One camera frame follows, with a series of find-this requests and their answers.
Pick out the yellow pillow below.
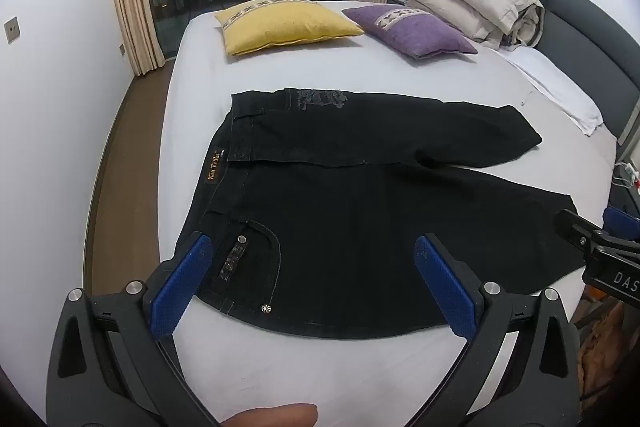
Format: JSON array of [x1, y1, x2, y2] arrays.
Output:
[[215, 0, 364, 56]]

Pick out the person's left hand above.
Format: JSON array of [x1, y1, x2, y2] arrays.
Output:
[[220, 403, 319, 427]]

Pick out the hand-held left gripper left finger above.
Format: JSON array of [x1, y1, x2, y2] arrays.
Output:
[[46, 232, 221, 427]]

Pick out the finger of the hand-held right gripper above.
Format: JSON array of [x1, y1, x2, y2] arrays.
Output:
[[554, 208, 608, 259], [602, 206, 640, 244]]

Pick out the grey padded headboard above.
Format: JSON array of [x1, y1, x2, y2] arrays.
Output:
[[445, 0, 640, 148]]

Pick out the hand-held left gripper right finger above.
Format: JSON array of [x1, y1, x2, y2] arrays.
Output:
[[414, 234, 583, 427]]

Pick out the black denim pants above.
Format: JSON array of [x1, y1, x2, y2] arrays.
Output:
[[172, 88, 587, 341]]

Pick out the white charger cable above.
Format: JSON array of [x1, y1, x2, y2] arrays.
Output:
[[614, 162, 640, 186]]

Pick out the purple pillow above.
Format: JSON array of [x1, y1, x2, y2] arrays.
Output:
[[342, 5, 478, 58]]

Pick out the white pillow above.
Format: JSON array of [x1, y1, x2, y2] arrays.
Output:
[[495, 47, 603, 136]]

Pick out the dark nightstand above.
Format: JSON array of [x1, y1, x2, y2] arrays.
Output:
[[611, 147, 640, 212]]

